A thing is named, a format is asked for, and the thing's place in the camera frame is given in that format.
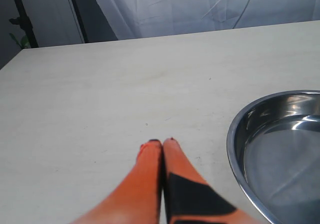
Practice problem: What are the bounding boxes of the white backdrop curtain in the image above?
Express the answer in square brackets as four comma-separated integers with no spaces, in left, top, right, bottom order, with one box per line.
[96,0,320,40]

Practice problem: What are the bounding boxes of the round stainless steel tray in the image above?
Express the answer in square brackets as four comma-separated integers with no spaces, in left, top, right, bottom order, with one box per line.
[226,90,320,224]

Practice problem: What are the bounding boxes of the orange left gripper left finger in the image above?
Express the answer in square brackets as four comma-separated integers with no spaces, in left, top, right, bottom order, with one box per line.
[73,139,163,224]

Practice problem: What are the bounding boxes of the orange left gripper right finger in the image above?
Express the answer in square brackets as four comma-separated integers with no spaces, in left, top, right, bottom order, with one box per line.
[163,138,260,224]

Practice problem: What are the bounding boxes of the black metal stand pole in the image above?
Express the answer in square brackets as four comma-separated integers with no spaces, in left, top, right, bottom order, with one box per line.
[9,0,39,48]

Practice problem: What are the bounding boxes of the green plant leaves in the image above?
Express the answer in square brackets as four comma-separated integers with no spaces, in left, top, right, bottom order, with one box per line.
[9,33,31,50]

